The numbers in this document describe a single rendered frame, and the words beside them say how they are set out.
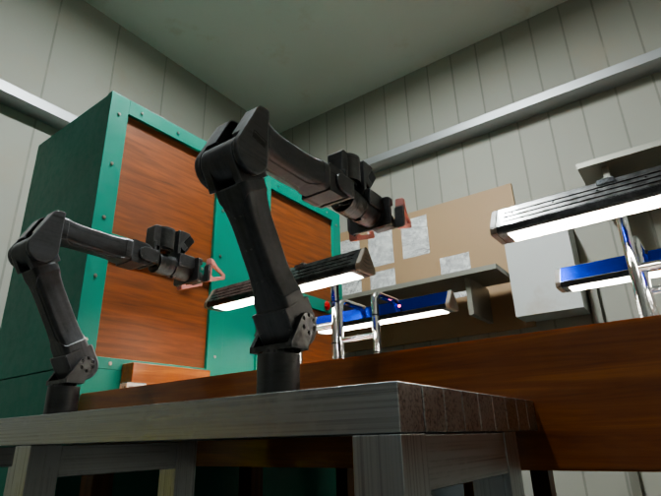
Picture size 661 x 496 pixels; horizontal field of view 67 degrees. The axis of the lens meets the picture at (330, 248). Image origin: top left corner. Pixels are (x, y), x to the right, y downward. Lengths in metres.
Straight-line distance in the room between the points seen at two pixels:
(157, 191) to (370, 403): 1.60
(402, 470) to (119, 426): 0.37
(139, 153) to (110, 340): 0.68
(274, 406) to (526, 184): 3.17
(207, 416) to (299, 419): 0.12
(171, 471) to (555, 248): 2.55
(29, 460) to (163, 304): 1.07
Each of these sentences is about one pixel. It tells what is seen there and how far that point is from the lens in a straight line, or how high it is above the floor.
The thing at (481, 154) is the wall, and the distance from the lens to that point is 3.75.
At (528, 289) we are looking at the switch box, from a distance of 3.11.
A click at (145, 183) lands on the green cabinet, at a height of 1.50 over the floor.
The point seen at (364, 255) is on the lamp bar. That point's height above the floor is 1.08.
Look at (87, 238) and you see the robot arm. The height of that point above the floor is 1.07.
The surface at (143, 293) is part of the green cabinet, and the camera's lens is 1.80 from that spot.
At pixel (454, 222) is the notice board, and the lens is 3.59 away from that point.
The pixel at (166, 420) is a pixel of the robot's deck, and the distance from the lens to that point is 0.60.
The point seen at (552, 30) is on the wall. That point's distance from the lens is 4.10.
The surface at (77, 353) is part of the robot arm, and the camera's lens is 1.22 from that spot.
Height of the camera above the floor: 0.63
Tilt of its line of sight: 21 degrees up
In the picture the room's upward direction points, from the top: 2 degrees counter-clockwise
